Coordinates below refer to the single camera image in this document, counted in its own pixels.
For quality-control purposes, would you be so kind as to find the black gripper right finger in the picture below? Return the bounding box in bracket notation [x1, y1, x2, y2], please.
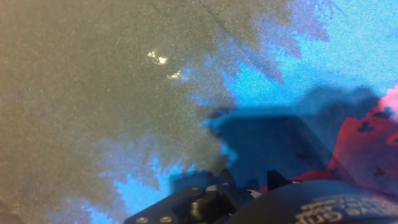
[266, 169, 302, 192]

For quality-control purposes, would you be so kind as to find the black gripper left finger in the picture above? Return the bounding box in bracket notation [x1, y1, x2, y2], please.
[123, 169, 251, 224]

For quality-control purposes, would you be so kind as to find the printed forest landscape cloth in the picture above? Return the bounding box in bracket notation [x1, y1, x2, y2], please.
[0, 0, 398, 224]

